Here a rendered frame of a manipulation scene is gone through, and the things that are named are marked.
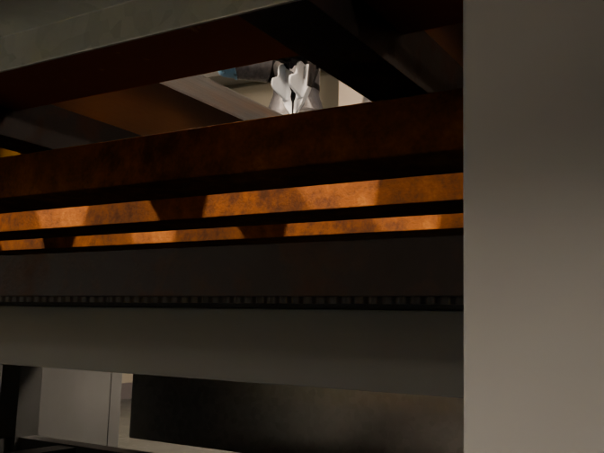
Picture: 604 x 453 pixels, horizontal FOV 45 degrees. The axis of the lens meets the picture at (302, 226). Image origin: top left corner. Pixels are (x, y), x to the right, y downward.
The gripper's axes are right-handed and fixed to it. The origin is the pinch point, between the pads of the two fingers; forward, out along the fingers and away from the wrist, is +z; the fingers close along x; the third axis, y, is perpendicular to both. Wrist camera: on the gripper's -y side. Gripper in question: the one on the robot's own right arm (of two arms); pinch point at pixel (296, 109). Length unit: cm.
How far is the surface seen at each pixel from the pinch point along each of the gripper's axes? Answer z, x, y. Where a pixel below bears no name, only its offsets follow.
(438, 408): 52, 24, -10
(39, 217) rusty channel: 23.6, -24.8, 33.7
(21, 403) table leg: 57, -67, 1
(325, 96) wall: -126, -181, -328
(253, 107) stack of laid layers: 8.2, 8.9, 25.7
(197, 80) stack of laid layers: 8.2, 9.0, 38.3
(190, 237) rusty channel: 24.7, -11.3, 13.7
